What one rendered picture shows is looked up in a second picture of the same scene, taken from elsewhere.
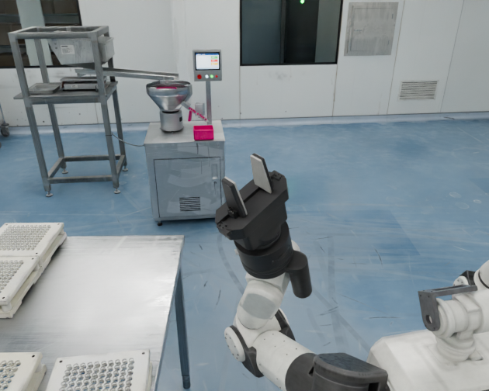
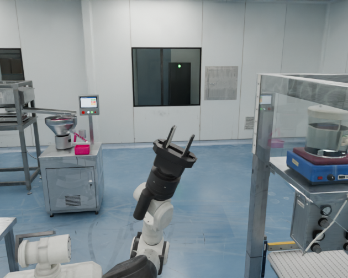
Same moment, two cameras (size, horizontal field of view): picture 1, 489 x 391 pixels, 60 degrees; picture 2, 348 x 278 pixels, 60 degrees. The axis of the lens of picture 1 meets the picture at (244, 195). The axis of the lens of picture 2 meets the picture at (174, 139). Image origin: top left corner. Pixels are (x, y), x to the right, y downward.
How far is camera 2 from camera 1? 0.68 m
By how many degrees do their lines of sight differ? 12
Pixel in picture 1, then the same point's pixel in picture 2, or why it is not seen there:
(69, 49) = not seen: outside the picture
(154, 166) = (46, 173)
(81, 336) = not seen: outside the picture
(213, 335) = not seen: outside the picture
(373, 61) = (225, 103)
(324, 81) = (192, 116)
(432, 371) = not seen: outside the picture
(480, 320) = (47, 254)
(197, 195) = (78, 194)
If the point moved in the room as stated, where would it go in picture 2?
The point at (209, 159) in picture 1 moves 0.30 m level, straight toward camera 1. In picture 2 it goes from (86, 168) to (81, 178)
